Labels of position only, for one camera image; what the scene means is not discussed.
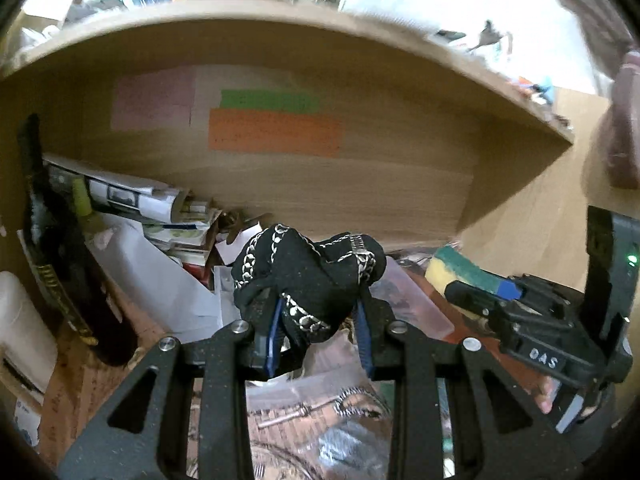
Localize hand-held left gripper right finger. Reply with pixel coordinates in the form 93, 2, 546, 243
356, 294, 587, 480

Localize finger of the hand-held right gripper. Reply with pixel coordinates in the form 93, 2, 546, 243
444, 279, 523, 322

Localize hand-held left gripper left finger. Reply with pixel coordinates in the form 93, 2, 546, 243
57, 297, 289, 480

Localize black chain-print cloth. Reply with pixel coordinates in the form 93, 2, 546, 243
232, 223, 388, 346

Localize person's right hand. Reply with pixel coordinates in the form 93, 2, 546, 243
532, 375, 559, 414

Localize yellow green sponge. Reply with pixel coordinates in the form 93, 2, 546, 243
425, 245, 506, 298

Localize white paper sheet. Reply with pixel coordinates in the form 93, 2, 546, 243
84, 212, 236, 343

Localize stack of printed papers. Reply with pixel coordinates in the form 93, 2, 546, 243
42, 154, 226, 266

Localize orange sticky note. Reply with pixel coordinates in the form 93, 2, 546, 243
207, 108, 346, 157

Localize dark glass bottle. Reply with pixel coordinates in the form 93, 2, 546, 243
17, 114, 138, 368

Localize wooden shelf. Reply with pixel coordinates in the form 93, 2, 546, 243
0, 0, 576, 251

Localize yellow green marker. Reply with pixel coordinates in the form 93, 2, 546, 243
71, 176, 95, 221

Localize green sticky note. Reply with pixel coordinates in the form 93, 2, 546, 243
219, 89, 321, 113

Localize white paper roll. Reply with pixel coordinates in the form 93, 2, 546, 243
0, 270, 60, 393

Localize cardboard box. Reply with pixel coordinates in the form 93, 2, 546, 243
0, 357, 48, 453

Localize pink sticky note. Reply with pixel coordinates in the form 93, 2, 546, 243
110, 67, 198, 133

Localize clear bag of metal chains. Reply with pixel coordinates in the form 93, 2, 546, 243
187, 327, 453, 480

